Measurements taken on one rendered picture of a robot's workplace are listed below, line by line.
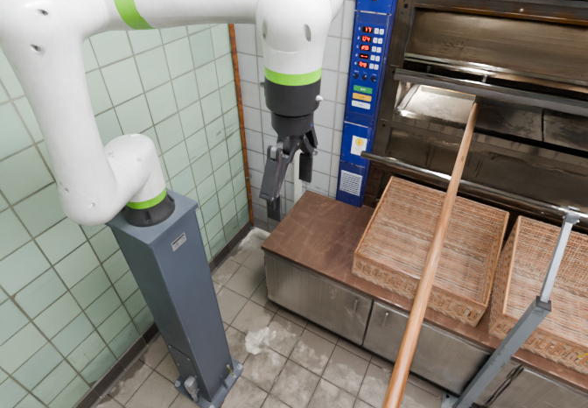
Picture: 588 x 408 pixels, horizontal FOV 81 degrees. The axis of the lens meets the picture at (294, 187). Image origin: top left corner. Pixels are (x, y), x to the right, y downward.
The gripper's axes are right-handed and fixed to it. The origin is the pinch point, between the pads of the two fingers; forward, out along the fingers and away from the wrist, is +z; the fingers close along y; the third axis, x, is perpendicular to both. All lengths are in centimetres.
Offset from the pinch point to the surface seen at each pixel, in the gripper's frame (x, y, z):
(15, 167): -93, 11, 20
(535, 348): 81, -50, 83
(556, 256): 69, -54, 39
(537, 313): 69, -40, 53
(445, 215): 32, -39, 26
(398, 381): 31.9, 13.8, 25.2
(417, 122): 12, -102, 31
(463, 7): 16, -103, -17
